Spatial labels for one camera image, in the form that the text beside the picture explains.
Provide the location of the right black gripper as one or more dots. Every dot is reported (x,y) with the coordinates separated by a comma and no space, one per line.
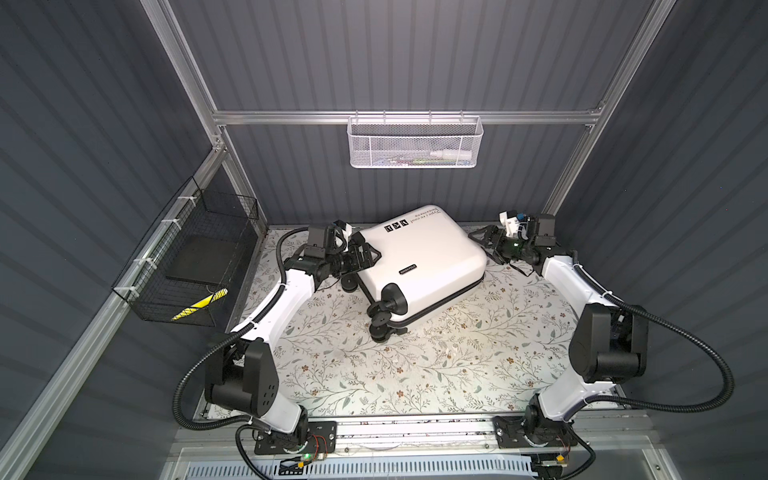
(490,234)

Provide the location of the white vented panel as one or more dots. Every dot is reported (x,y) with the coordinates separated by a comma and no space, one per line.
(459,466)

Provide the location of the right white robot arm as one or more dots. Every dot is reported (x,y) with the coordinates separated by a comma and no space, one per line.
(609,343)

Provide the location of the floral table mat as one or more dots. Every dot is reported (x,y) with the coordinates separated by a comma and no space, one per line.
(489,350)

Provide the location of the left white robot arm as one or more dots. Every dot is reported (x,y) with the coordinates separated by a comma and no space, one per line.
(243,376)

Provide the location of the white hard-shell suitcase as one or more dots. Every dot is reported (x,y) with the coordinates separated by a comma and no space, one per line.
(427,260)

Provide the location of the white tube in basket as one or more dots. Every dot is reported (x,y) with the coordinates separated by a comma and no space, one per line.
(452,155)

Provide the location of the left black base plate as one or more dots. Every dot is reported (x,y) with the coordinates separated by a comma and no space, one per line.
(294,437)

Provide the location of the black wire mesh basket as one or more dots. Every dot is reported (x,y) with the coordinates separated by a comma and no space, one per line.
(203,243)

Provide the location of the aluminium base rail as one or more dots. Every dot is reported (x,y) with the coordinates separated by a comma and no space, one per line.
(435,434)

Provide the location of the white wire mesh basket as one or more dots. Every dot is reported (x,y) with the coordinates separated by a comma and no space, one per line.
(405,141)

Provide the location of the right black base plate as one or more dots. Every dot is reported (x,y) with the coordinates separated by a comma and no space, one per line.
(518,431)

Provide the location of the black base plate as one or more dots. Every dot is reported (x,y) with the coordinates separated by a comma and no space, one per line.
(294,437)
(518,431)

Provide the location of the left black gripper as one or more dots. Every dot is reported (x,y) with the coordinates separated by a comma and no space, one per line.
(354,261)

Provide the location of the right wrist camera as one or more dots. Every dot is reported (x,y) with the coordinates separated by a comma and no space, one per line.
(514,224)

